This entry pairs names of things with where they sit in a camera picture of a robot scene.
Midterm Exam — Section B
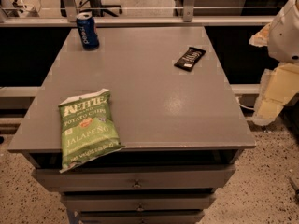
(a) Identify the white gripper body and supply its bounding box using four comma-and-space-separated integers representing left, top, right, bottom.
268, 0, 299, 63

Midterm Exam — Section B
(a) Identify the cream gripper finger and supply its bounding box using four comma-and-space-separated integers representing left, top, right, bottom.
249, 23, 270, 47
252, 63, 299, 126

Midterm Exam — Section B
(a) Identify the black rxbar chocolate bar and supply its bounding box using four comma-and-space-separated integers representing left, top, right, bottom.
174, 47, 206, 72

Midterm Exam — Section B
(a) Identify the green jalapeno chip bag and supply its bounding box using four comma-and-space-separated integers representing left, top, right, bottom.
58, 89, 123, 173

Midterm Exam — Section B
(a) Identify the grey drawer cabinet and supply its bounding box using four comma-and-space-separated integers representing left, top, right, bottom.
7, 25, 257, 224

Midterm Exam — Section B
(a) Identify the blue pepsi can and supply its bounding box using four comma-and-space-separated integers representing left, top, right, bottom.
76, 12, 100, 50

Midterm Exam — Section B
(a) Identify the top grey drawer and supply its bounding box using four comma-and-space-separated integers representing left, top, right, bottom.
32, 164, 235, 192

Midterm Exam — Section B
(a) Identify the grey drawer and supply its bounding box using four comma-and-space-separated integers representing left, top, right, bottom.
79, 210, 205, 224
32, 164, 235, 192
61, 193, 216, 212

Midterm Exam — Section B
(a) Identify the grey metal railing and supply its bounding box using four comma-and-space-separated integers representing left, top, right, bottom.
0, 0, 284, 27

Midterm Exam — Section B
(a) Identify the middle grey drawer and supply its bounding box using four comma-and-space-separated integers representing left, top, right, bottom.
61, 193, 216, 212

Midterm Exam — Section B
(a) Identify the bottom grey drawer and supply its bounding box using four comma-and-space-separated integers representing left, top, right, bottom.
79, 210, 205, 224

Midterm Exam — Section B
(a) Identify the white cable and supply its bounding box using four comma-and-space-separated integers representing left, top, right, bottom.
236, 97, 256, 112

